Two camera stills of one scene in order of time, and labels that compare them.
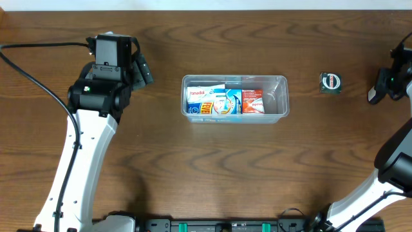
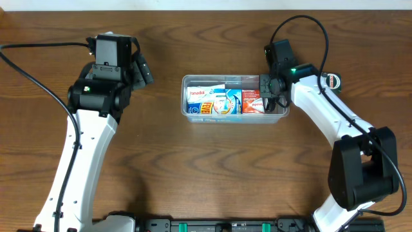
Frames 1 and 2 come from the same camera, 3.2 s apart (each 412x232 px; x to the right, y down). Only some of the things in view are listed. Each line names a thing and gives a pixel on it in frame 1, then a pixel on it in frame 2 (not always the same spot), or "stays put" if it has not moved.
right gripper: x=382 y=84 -> x=264 y=86
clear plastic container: x=229 y=99 stays put
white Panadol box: x=206 y=93 stays put
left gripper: x=141 y=72 stays put
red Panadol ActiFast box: x=253 y=101 stays put
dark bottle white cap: x=371 y=96 -> x=269 y=104
